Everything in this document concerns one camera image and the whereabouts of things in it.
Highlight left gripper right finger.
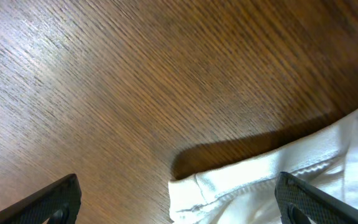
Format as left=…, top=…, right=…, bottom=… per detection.
left=275, top=172, right=358, bottom=224

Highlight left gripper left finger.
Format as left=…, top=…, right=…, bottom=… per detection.
left=0, top=174, right=81, bottom=224

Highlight white robot print t-shirt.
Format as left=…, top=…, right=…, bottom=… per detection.
left=168, top=109, right=358, bottom=223

